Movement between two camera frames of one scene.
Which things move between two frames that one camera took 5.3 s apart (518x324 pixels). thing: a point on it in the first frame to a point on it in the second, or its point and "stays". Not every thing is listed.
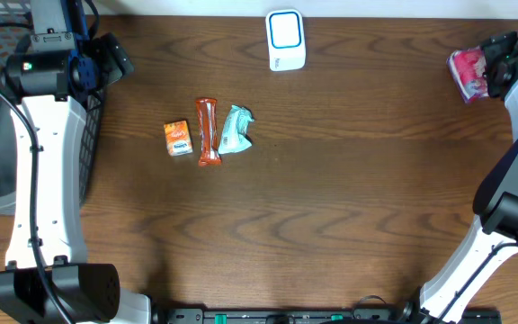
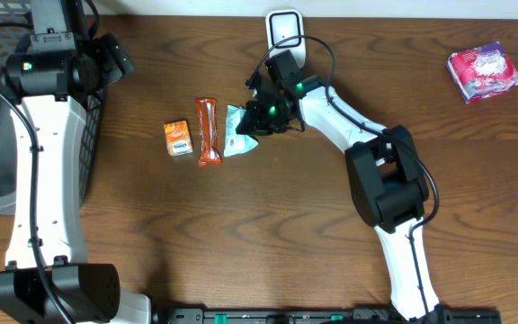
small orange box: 177,139 stays
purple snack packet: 468,67 stays
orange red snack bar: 209,156 stays
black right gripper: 497,47 to 251,121
